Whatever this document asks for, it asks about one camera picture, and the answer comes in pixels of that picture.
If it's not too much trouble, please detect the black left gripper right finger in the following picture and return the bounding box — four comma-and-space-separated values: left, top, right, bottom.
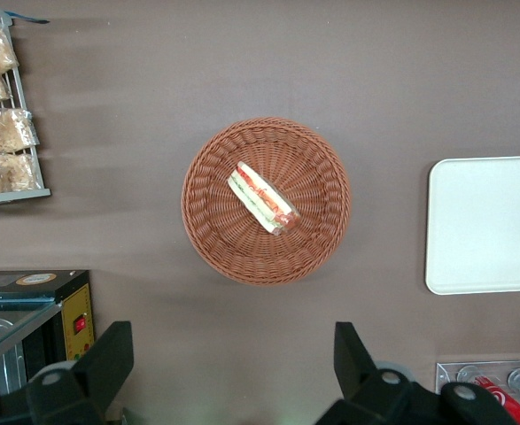
314, 321, 439, 425

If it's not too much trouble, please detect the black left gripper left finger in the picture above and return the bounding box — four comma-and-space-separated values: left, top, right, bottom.
26, 321, 136, 425

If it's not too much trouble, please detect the white plastic tray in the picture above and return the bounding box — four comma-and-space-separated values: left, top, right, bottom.
424, 155, 520, 296

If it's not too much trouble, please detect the black yellow food warmer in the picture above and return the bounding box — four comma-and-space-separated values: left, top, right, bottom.
0, 268, 96, 398

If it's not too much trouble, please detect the clear acrylic can holder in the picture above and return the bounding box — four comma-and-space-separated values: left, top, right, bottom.
435, 359, 520, 425

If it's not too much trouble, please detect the brown round wicker basket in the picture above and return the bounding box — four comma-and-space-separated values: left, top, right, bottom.
180, 116, 352, 287

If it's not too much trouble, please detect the wrapped sandwich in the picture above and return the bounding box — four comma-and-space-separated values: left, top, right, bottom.
227, 160, 299, 236

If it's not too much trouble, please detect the blue strip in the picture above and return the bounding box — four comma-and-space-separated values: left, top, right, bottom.
0, 0, 50, 25

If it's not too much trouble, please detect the grey wire display rack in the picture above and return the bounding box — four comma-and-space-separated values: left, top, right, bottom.
0, 10, 52, 206

